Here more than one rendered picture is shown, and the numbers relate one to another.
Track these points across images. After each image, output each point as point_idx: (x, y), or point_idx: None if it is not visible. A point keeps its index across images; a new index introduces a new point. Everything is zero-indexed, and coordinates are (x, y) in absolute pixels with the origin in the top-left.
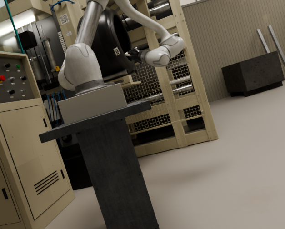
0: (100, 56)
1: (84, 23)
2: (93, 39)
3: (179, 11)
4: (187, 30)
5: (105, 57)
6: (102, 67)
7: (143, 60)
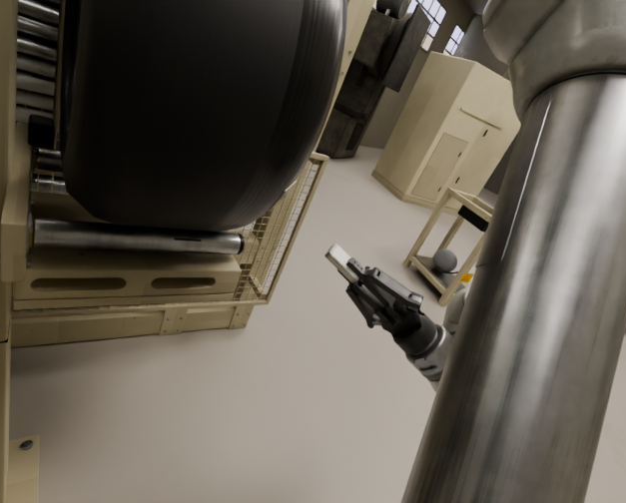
0: (211, 192)
1: None
2: (243, 103)
3: (350, 43)
4: (333, 103)
5: (226, 205)
6: (165, 221)
7: (433, 373)
